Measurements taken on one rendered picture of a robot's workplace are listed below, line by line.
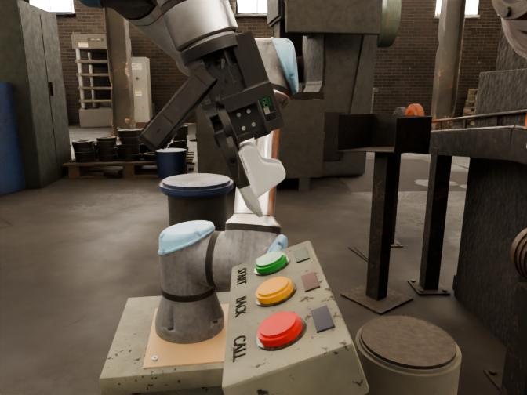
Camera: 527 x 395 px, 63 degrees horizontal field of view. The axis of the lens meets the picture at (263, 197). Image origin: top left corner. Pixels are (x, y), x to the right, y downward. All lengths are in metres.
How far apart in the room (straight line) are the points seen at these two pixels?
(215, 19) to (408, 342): 0.42
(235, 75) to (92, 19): 11.31
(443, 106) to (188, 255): 7.65
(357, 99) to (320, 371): 3.80
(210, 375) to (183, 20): 0.63
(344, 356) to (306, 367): 0.03
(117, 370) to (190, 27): 0.64
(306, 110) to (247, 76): 3.00
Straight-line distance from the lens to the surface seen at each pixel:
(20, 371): 1.55
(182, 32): 0.50
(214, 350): 0.92
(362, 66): 4.11
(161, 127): 0.51
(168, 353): 0.92
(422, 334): 0.58
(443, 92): 8.32
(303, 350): 0.37
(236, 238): 0.85
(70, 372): 1.49
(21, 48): 4.06
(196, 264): 0.87
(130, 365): 0.91
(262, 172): 0.51
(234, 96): 0.49
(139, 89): 10.56
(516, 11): 1.28
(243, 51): 0.51
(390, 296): 1.84
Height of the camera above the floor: 0.81
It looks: 14 degrees down
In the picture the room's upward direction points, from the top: straight up
